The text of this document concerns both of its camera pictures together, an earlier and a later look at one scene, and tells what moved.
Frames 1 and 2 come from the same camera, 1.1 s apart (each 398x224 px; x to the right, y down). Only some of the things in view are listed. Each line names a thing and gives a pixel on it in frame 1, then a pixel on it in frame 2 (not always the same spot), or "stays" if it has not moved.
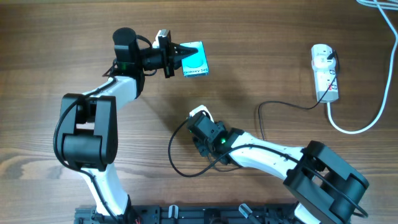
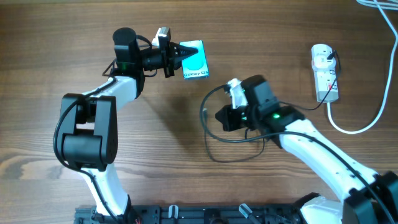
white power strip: x=326 y=83 stays
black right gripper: x=203 y=149 to x=229 y=123
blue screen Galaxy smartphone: x=195 y=64 stays
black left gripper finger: x=180 y=51 stays
